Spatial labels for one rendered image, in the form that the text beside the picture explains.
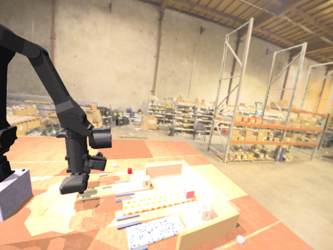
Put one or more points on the tan cube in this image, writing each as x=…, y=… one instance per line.
x=145, y=181

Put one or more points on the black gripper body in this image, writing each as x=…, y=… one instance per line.
x=78, y=180

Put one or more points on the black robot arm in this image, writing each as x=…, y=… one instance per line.
x=76, y=126

